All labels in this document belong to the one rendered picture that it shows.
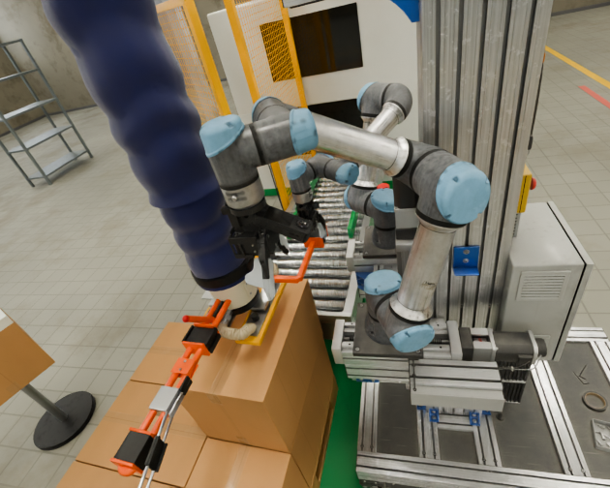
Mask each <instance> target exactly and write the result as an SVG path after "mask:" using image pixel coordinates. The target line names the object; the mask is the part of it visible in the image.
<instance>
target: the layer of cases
mask: <svg viewBox="0 0 610 488"><path fill-rule="evenodd" d="M191 325H194V324H193V323H182V322H168V324H167V325H166V327H165V328H164V330H163V331H162V333H161V334H160V336H159V337H158V338H157V340H156V341H155V343H154V344H153V346H152V347H151V349H150V350H149V352H148V353H147V355H146V356H145V357H144V358H143V359H142V361H141V362H140V364H139V365H138V367H137V369H136V370H135V372H134V373H133V375H132V376H131V378H130V380H129V381H128V382H127V383H126V385H125V386H124V388H123V389H122V391H121V392H120V394H119V395H118V397H117V398H116V400H115V401H114V403H113V404H112V405H111V407H110V408H109V410H108V411H107V413H106V415H105V416H104V418H103V419H102V421H101V422H100V424H99V425H98V426H97V428H96V429H95V431H94V432H93V434H92V435H91V437H90V438H89V440H88V441H87V443H86V444H85V446H84V447H83V449H82V450H81V451H80V453H79V454H78V456H77V457H76V460H75V461H74V462H73V463H72V464H71V466H70V467H69V469H68V470H67V471H66V473H65V474H64V476H63V477H62V479H61V480H60V482H59V483H58V485H57V486H56V488H138V486H139V483H140V480H141V478H142V474H143V473H142V474H139V473H134V474H133V475H131V476H122V475H120V474H119V472H118V470H117V468H118V467H117V466H115V465H114V464H113V463H111V462H110V461H109V460H110V458H113V457H114V455H115V454H116V452H117V450H118V449H119V447H120V445H121V444H122V442H123V441H124V440H125V438H126V437H127V435H128V433H129V432H130V430H129V428H130V427H133V428H137V429H139V427H140V425H141V424H142V422H143V420H144V419H145V417H146V416H147V415H148V413H149V411H150V410H149V406H150V404H151V403H152V401H153V399H154V398H155V396H156V395H157V393H158V391H159V390H160V388H161V386H162V385H166V383H167V381H168V379H169V377H170V375H171V374H172V372H171V369H172V368H173V366H174V364H175V363H176V361H177V359H178V358H179V357H180V358H181V357H182V355H183V354H184V352H185V350H186V349H185V347H184V346H183V344H182V340H183V338H184V336H185V335H186V333H187V332H188V330H189V328H190V327H191ZM333 379H334V374H333V370H332V367H331V363H330V360H329V356H328V353H327V349H326V346H325V342H324V340H323V336H322V337H321V341H320V347H319V351H318V355H317V358H316V362H315V366H314V369H313V373H312V377H311V379H310V383H309V387H308V390H307V394H306V398H305V401H304V405H303V409H302V412H301V415H300V419H299V422H298V426H297V430H296V433H295V437H294V441H293V444H292V448H291V452H290V453H287V452H283V451H278V450H274V449H269V448H264V447H259V446H255V445H250V444H246V443H241V442H233V441H228V440H224V439H219V438H214V437H209V436H206V435H205V433H204V432H203V431H202V430H201V428H200V427H199V426H198V424H197V423H196V422H195V421H194V420H193V418H192V417H191V416H190V415H189V413H188V412H187V411H186V410H185V408H184V407H183V406H182V405H181V404H180V406H179V408H178V410H177V412H176V413H175V415H174V417H173V420H172V422H171V424H170V427H169V430H168V435H167V438H166V441H165V443H167V444H168V446H167V449H166V452H165V455H164V458H163V461H162V464H161V467H160V469H159V472H158V473H154V475H153V478H152V481H151V484H150V487H149V488H311V487H312V482H313V477H314V472H315V467H316V463H317V459H318V454H319V449H320V440H321V435H322V430H323V426H324V421H325V417H326V412H327V407H328V402H329V397H330V393H331V388H332V383H333Z"/></svg>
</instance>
